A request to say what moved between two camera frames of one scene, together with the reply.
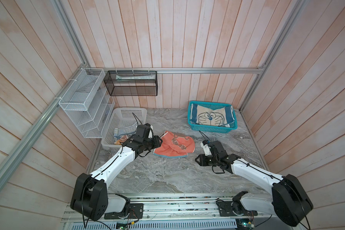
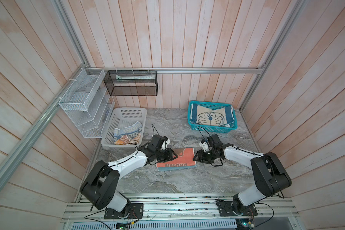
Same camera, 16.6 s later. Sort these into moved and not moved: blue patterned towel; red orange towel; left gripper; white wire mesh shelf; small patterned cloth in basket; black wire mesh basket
Moved: left gripper; red orange towel
Not moved: black wire mesh basket; blue patterned towel; small patterned cloth in basket; white wire mesh shelf
